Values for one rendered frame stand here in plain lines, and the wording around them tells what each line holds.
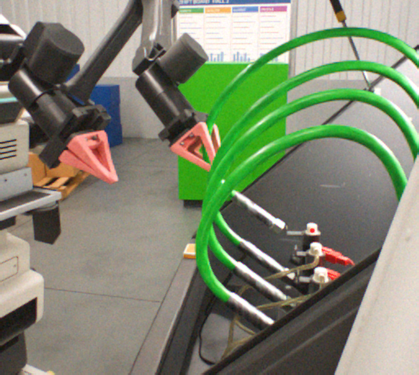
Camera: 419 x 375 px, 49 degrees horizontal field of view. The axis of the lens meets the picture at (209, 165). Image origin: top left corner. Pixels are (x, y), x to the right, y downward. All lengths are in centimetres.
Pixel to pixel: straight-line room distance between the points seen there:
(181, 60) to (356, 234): 61
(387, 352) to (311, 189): 76
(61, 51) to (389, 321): 50
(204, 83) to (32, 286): 292
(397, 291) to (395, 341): 3
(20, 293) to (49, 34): 82
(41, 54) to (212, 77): 335
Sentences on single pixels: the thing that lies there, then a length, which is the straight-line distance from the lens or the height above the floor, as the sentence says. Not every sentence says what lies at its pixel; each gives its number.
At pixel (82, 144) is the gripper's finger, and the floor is 127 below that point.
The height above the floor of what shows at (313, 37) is 141.
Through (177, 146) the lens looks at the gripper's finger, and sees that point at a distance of 72.
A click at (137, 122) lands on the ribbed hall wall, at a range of 776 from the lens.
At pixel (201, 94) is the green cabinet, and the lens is 399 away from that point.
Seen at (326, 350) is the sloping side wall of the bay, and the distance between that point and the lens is 45.
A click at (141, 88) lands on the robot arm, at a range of 77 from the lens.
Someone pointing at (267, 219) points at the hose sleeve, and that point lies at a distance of 75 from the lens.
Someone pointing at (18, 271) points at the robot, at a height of 82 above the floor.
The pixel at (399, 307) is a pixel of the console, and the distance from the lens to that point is 34.
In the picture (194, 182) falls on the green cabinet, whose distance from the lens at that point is 414.
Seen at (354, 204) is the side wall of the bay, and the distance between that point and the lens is 109.
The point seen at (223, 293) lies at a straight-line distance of 54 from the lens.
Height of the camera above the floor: 139
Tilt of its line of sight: 14 degrees down
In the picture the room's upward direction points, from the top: straight up
